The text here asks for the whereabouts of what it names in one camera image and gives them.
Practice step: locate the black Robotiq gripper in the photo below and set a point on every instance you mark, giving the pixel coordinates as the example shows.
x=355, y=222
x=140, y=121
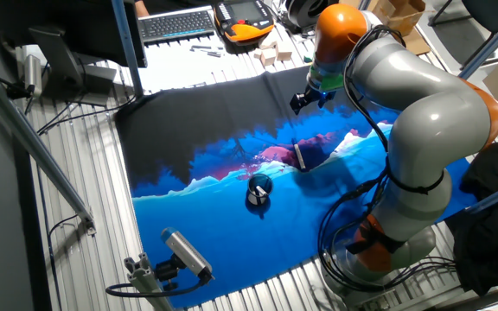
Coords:
x=316, y=96

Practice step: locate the white marker pen blue cap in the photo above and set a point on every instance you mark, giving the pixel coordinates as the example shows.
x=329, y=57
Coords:
x=299, y=156

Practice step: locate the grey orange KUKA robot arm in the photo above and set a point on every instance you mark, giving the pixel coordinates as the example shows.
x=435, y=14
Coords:
x=426, y=116

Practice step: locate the white marker pen dark cap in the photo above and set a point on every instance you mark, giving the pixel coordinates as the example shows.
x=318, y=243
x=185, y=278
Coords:
x=261, y=190

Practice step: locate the black mesh pen holder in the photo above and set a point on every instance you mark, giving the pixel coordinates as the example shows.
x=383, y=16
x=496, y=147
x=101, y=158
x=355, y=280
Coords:
x=251, y=199

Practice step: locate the person bare hand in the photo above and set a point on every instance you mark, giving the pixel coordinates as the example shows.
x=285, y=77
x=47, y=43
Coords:
x=142, y=8

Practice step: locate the large wooden block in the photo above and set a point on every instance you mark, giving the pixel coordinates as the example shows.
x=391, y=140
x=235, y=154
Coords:
x=283, y=52

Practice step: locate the small wooden block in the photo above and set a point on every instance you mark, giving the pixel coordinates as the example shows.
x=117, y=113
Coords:
x=257, y=54

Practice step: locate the pale wooden block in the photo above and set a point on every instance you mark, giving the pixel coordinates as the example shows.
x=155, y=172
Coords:
x=270, y=41

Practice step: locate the black round spool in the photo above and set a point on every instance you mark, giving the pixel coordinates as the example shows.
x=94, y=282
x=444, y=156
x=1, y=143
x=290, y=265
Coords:
x=296, y=17

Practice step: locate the orange black teach pendant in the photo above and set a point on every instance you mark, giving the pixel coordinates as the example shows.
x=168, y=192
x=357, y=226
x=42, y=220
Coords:
x=244, y=30

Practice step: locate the grey metal rod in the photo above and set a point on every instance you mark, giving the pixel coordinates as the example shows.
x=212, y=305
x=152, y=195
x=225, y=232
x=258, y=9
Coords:
x=214, y=54
x=201, y=46

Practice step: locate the brown cardboard box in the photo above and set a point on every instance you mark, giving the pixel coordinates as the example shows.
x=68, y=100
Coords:
x=400, y=17

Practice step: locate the black computer keyboard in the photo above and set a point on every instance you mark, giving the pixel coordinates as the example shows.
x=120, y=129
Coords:
x=175, y=25

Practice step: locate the blue landscape printed cloth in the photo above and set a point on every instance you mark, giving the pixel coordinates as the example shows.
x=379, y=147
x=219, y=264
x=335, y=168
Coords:
x=231, y=242

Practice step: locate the dark office chair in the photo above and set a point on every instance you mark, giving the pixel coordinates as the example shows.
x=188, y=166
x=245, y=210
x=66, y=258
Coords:
x=491, y=8

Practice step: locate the black crumpled garment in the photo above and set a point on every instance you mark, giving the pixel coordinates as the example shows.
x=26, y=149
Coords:
x=491, y=224

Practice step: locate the short aluminium profile stub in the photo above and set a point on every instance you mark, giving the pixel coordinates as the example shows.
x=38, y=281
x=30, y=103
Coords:
x=143, y=278

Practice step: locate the dark metal beam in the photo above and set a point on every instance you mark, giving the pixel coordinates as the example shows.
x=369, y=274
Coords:
x=482, y=298

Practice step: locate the black computer monitor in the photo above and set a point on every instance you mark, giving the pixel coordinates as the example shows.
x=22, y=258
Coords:
x=37, y=13

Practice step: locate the green gripper mount plate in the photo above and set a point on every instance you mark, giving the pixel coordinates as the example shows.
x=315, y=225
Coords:
x=331, y=82

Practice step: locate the aluminium frame post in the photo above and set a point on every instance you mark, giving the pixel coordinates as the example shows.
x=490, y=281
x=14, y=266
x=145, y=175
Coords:
x=364, y=4
x=123, y=34

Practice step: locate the silver camera blue end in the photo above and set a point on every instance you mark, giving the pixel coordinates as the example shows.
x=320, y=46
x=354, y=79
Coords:
x=186, y=252

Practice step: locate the black camera ball mount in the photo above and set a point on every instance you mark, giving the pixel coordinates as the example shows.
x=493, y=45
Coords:
x=167, y=271

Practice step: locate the silver cylindrical camera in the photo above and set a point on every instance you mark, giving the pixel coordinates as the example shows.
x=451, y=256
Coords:
x=33, y=75

